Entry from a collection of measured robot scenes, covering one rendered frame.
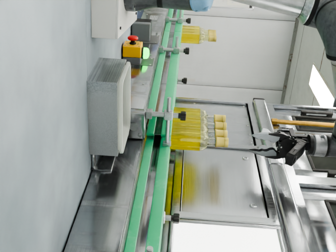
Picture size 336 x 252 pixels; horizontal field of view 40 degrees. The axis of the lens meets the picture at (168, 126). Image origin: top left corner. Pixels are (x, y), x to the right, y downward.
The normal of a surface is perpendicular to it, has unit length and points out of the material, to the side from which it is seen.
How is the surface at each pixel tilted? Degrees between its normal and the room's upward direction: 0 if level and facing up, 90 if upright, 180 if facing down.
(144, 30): 90
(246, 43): 90
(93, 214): 90
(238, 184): 91
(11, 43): 0
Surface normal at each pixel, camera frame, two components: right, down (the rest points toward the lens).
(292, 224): 0.04, -0.87
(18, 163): 1.00, 0.07
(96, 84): -0.06, 0.48
